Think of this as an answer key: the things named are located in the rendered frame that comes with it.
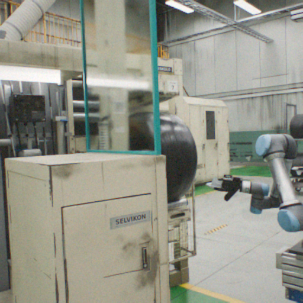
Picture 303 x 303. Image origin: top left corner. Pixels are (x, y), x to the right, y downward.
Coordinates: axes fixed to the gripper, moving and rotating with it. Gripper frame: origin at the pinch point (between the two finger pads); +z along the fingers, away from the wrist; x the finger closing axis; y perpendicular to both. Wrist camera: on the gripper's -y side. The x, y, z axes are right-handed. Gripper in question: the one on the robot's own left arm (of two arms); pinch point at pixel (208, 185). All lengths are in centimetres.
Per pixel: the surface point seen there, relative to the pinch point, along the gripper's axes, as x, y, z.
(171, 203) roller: 9.7, -10.9, 20.7
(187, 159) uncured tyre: 7.4, 19.4, 13.0
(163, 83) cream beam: -54, 50, 42
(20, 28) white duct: 10, 89, 111
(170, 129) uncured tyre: 3.0, 35.5, 24.4
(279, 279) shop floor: -67, -123, -66
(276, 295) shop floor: -37, -113, -60
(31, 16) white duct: 3, 96, 108
